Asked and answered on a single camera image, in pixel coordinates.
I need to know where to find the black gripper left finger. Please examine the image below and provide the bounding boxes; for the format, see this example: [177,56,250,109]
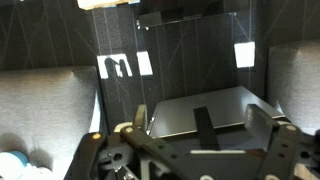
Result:
[119,104,188,172]

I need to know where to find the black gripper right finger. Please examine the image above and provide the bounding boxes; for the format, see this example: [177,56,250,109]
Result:
[244,103,303,180]

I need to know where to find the white blue patterned paper bowl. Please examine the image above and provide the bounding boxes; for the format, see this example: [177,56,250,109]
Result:
[0,152,27,180]

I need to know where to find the black flat panel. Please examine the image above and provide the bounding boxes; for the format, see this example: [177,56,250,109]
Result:
[147,85,286,140]

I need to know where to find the black tape strip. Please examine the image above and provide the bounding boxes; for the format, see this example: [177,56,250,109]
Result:
[193,106,221,151]

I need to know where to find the grey fabric sofa cushion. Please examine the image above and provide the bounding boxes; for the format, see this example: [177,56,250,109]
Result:
[266,39,320,136]
[0,65,102,180]

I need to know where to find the black box with metal edge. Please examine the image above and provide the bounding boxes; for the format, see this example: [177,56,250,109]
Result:
[136,0,238,31]

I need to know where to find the light wooden board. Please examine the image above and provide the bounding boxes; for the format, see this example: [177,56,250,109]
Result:
[76,0,141,11]

